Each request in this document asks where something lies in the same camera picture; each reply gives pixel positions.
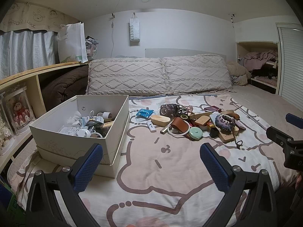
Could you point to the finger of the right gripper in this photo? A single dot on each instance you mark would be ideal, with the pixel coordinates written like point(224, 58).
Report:
point(278, 136)
point(293, 119)

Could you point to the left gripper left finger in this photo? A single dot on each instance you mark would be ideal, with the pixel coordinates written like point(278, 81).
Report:
point(42, 206)

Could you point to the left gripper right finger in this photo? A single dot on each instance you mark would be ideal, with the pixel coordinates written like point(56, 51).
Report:
point(249, 195)

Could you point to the purple crochet piece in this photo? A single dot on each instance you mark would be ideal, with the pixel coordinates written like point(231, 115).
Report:
point(225, 122)

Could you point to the mint green tape measure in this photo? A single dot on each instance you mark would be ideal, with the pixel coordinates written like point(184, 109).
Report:
point(195, 133)

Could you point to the brown leather sleeve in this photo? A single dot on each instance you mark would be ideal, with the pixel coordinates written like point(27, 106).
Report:
point(180, 124)

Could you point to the carved wooden character block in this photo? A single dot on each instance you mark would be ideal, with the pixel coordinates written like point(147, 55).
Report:
point(202, 120)

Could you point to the metal rod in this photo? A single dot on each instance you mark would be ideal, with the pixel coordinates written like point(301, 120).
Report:
point(246, 112)

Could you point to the oval wooden block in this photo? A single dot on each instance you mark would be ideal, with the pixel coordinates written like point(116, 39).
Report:
point(226, 136)

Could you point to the beige plush cushion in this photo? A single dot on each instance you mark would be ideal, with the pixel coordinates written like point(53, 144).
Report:
point(238, 73)

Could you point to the red card packet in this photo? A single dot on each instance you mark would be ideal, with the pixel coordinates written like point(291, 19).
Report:
point(212, 109)

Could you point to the cream plush doll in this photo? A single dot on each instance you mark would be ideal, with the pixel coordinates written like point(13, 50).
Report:
point(5, 134)

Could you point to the white louvered door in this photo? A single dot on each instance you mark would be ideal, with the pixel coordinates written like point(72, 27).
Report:
point(291, 68)

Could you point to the white round jar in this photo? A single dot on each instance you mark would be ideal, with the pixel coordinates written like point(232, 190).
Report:
point(83, 133)

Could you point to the long wooden strip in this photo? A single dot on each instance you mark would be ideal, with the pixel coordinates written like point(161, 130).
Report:
point(198, 115)

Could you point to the doll in red dress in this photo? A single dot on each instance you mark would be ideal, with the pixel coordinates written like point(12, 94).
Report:
point(21, 115)

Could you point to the white shoe box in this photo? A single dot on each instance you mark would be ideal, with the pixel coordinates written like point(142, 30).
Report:
point(96, 113)

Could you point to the right beige knitted pillow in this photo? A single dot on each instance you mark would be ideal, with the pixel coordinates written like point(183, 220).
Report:
point(195, 74)

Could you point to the beige knitted pillow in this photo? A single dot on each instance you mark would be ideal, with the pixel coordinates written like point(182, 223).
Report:
point(127, 76)
point(195, 74)

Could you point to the wooden bedside shelf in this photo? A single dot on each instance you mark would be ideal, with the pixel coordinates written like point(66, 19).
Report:
point(25, 89)

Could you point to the brass metal bar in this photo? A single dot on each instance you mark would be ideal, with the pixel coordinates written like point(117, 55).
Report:
point(164, 130)

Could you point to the brown folded blanket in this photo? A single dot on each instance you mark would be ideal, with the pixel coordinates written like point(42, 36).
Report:
point(60, 85)

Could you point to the oval wooden box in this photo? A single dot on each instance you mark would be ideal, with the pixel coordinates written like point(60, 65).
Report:
point(159, 120)

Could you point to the white usb stick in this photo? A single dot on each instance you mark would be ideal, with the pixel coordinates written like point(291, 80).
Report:
point(151, 126)

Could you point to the blue foil packet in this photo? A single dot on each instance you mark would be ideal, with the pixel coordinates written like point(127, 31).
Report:
point(144, 113)

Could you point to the left beige knitted pillow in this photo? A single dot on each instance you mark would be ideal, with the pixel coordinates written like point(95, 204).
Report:
point(127, 76)

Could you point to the grey curtain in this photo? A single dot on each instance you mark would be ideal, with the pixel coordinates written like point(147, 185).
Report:
point(24, 50)

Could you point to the white paper shopping bag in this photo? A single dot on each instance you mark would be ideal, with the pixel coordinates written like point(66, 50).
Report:
point(71, 43)

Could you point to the wall niche with clothes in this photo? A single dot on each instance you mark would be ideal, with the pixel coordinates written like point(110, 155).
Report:
point(261, 59)

